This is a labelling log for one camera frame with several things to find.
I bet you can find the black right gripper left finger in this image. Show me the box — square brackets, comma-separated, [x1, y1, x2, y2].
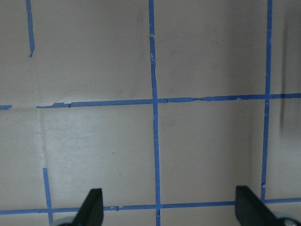
[71, 188, 104, 226]

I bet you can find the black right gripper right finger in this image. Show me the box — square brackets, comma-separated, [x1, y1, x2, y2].
[235, 186, 277, 226]

